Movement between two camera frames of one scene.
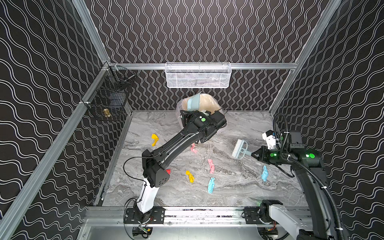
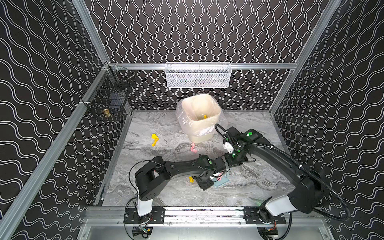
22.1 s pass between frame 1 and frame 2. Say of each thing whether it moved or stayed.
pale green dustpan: moved
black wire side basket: stayed
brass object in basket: stayed
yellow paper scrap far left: stayed
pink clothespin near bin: stayed
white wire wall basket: stayed
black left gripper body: moved
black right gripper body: moved
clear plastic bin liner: stayed
